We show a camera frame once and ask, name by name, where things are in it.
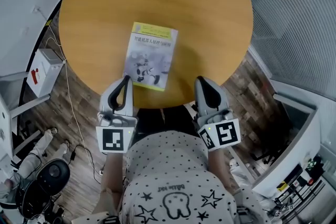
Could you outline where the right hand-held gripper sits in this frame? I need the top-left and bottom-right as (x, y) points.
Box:
(194, 76), (242, 152)

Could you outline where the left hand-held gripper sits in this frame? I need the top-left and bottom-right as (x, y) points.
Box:
(95, 75), (139, 154)

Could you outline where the yellow and grey paperback book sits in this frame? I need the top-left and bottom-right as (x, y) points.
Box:
(123, 21), (179, 92)

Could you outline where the person's right forearm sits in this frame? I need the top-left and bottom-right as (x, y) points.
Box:
(208, 148), (243, 195)

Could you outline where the person's left forearm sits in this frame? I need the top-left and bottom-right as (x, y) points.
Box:
(100, 152), (127, 218)

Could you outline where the white dotted star-print shirt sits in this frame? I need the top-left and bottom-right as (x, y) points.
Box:
(119, 131), (266, 224)

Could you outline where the white box with red label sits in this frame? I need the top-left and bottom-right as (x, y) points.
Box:
(26, 48), (67, 98)

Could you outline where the white desk partition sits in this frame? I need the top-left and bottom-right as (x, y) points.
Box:
(251, 78), (321, 201)

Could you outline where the white power cable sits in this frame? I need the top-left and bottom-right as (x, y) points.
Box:
(39, 10), (103, 175)

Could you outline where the black cable with adapter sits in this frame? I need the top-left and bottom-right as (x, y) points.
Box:
(67, 144), (104, 185)

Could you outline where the grey desk frame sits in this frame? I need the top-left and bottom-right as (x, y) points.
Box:
(0, 70), (51, 159)

